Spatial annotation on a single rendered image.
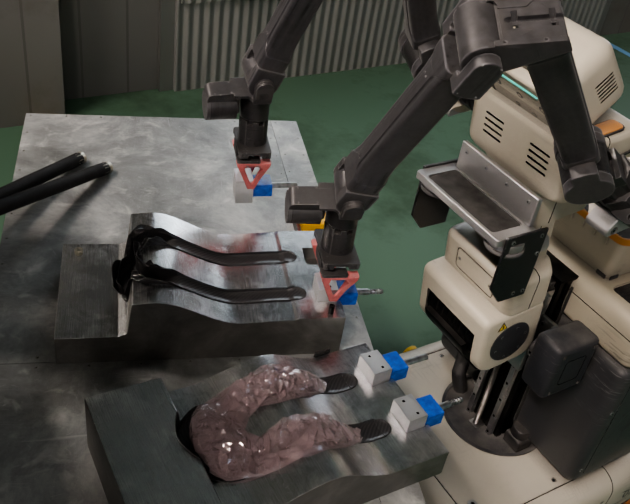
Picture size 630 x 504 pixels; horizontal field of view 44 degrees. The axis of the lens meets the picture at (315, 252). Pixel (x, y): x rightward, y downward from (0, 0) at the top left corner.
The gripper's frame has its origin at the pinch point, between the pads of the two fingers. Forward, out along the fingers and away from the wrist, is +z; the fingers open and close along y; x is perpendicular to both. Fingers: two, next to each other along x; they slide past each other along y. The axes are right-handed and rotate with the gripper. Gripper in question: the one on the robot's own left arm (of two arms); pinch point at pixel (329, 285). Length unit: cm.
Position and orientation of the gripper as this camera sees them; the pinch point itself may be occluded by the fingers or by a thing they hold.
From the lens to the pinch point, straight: 144.7
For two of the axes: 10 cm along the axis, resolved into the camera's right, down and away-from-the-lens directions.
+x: 9.8, -0.1, 2.1
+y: 1.7, 6.2, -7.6
